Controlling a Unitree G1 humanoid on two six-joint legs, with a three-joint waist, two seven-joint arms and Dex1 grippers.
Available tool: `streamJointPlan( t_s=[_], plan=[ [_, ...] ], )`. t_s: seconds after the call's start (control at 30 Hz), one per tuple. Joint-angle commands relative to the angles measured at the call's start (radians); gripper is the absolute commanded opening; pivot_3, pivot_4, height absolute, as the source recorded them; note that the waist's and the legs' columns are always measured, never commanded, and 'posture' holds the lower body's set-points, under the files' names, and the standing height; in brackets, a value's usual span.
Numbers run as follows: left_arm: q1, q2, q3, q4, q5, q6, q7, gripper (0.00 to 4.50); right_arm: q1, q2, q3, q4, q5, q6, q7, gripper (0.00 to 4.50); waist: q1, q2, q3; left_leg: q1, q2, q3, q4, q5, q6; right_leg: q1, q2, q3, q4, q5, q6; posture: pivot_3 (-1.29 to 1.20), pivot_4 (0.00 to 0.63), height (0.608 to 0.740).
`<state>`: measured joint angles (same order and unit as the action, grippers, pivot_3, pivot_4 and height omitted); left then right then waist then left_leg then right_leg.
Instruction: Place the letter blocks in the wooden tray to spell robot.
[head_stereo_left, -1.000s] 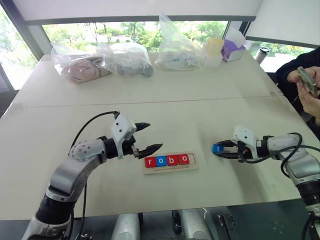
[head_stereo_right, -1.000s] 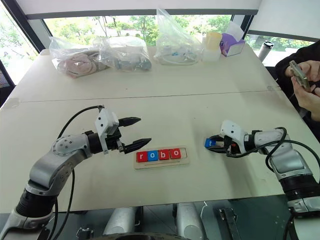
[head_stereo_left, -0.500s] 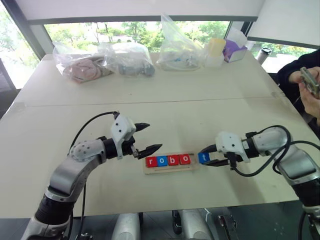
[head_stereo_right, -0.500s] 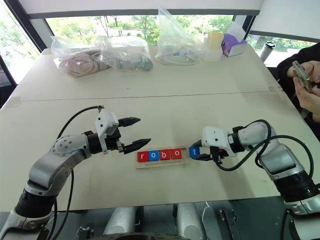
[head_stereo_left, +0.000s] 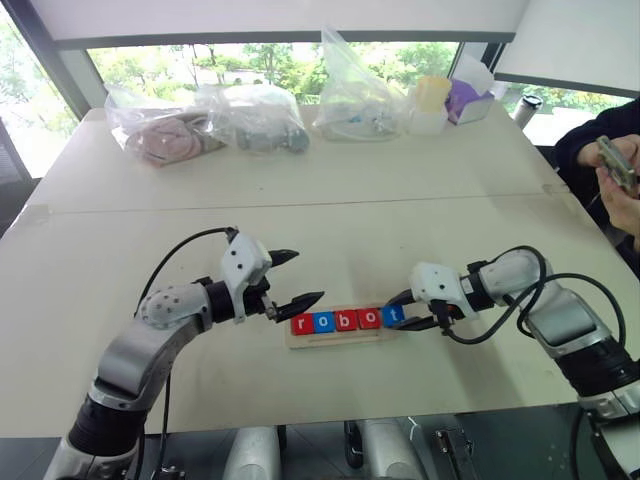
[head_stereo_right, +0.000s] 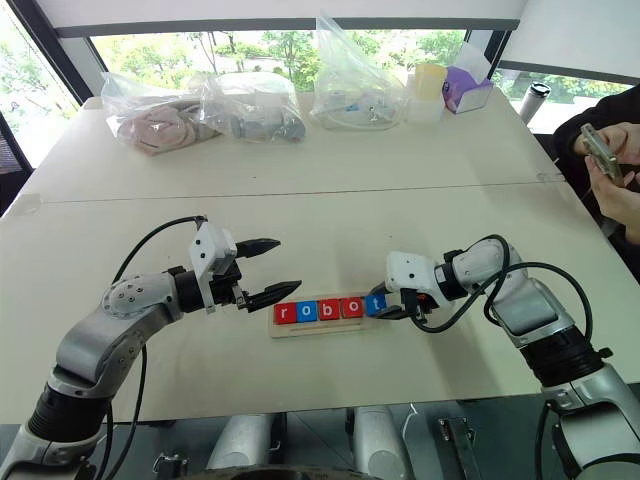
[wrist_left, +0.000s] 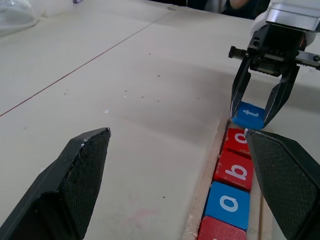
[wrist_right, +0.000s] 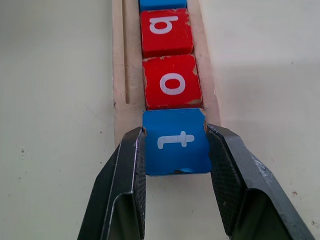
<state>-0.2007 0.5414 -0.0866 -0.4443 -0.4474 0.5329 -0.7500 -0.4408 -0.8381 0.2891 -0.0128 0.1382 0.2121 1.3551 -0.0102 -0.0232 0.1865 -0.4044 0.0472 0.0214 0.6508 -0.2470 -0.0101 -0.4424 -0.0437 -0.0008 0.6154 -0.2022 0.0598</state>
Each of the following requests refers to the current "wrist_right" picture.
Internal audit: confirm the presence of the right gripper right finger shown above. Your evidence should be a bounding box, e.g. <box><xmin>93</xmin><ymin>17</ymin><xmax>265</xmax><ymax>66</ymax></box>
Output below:
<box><xmin>206</xmin><ymin>123</ymin><xmax>316</xmax><ymax>240</ymax></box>

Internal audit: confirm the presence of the wooden letter tray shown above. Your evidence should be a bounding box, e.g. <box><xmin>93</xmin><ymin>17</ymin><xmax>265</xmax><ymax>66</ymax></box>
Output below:
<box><xmin>111</xmin><ymin>0</ymin><xmax>224</xmax><ymax>151</ymax></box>

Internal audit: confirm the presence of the red letter tile b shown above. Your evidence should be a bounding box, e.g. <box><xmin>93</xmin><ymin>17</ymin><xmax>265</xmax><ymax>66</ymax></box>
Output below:
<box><xmin>139</xmin><ymin>7</ymin><xmax>195</xmax><ymax>59</ymax></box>

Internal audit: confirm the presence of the blue letter tile t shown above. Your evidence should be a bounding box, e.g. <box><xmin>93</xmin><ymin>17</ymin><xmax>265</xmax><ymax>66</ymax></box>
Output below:
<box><xmin>141</xmin><ymin>107</ymin><xmax>213</xmax><ymax>177</ymax></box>

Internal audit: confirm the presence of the red letter tile o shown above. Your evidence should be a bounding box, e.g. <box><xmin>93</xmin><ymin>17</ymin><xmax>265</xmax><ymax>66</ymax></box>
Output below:
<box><xmin>142</xmin><ymin>54</ymin><xmax>203</xmax><ymax>112</ymax></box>

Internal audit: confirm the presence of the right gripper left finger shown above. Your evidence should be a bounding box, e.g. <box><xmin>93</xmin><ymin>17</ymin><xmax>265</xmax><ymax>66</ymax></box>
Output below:
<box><xmin>76</xmin><ymin>126</ymin><xmax>147</xmax><ymax>240</ymax></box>

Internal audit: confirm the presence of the blue letter tile o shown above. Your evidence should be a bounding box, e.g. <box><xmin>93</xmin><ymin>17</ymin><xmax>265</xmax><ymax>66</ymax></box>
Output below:
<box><xmin>138</xmin><ymin>0</ymin><xmax>189</xmax><ymax>12</ymax></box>

